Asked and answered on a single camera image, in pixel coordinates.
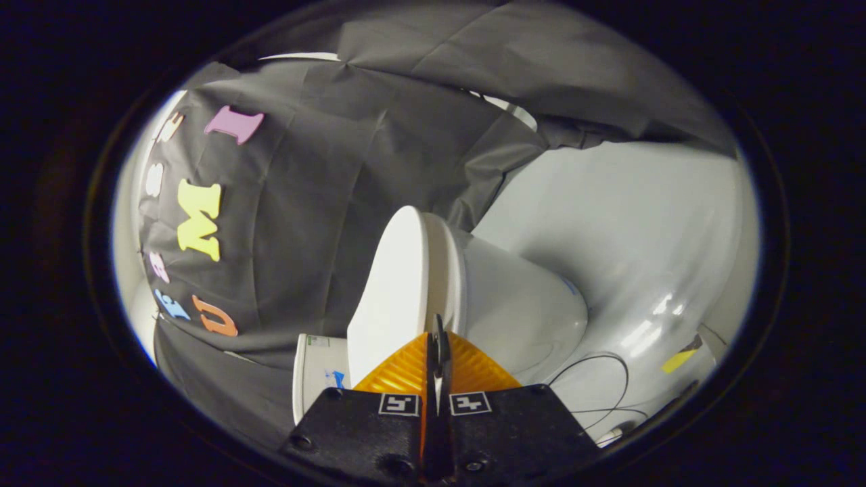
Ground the thin black cable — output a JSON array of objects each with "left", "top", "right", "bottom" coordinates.
[{"left": 547, "top": 351, "right": 652, "bottom": 446}]

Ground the white toilet tank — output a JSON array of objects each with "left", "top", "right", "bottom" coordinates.
[{"left": 292, "top": 332, "right": 354, "bottom": 427}]

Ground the yellow black tape strip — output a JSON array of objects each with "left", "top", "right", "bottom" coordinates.
[{"left": 661, "top": 334, "right": 705, "bottom": 375}]

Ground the white toilet bowl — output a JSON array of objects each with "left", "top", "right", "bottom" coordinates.
[{"left": 423, "top": 212, "right": 590, "bottom": 388}]

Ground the black backdrop cloth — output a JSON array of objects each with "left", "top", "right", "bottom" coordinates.
[{"left": 135, "top": 0, "right": 739, "bottom": 455}]

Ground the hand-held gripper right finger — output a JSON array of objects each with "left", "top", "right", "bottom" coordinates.
[{"left": 436, "top": 314, "right": 603, "bottom": 485}]

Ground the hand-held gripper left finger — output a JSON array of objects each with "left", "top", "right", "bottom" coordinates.
[{"left": 280, "top": 314, "right": 439, "bottom": 485}]

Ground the white toilet lid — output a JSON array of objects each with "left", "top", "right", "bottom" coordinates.
[{"left": 346, "top": 205, "right": 435, "bottom": 391}]

